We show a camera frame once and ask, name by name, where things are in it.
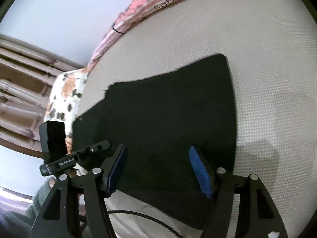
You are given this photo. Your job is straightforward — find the black pants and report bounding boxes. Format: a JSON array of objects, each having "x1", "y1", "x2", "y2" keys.
[{"x1": 73, "y1": 54, "x2": 237, "y2": 229}]

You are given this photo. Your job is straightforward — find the green fuzzy cloth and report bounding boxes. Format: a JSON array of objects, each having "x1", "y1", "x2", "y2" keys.
[{"x1": 1, "y1": 178, "x2": 56, "y2": 237}]

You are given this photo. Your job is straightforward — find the floral white orange pillow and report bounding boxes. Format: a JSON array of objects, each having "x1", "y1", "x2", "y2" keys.
[{"x1": 44, "y1": 67, "x2": 90, "y2": 154}]

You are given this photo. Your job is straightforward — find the brown pleated curtain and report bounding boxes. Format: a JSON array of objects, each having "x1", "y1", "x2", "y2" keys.
[{"x1": 1, "y1": 35, "x2": 80, "y2": 158}]

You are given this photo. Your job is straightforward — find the grey textured mattress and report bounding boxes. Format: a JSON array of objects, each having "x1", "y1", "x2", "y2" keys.
[{"x1": 78, "y1": 0, "x2": 316, "y2": 237}]

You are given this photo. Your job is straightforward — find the black camera box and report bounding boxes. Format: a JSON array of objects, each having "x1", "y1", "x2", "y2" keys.
[{"x1": 39, "y1": 120, "x2": 68, "y2": 164}]

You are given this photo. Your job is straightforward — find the black cable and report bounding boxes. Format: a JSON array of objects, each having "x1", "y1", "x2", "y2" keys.
[{"x1": 106, "y1": 209, "x2": 184, "y2": 238}]

